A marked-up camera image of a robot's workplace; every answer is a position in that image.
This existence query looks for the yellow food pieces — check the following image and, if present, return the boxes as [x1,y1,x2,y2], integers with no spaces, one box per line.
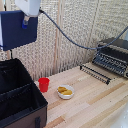
[58,86,73,96]

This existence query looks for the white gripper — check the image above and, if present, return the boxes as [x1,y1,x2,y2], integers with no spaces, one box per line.
[14,0,42,30]

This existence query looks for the woven bamboo folding screen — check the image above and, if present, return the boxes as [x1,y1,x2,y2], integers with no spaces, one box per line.
[0,0,128,83]

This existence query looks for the black open suitcase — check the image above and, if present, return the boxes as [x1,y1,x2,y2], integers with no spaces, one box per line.
[0,58,49,128]

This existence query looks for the black wire oven rack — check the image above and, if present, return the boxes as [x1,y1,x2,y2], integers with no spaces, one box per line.
[78,63,112,86]

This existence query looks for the red plastic cup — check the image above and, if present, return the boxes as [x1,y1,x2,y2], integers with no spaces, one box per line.
[37,77,51,94]

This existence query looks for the black toaster oven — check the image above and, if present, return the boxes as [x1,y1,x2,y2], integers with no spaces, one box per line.
[91,37,128,80]

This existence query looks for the white ceramic bowl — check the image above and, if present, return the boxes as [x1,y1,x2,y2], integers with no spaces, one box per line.
[56,84,75,101]

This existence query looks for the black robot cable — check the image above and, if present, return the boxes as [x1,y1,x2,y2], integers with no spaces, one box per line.
[39,9,128,51]

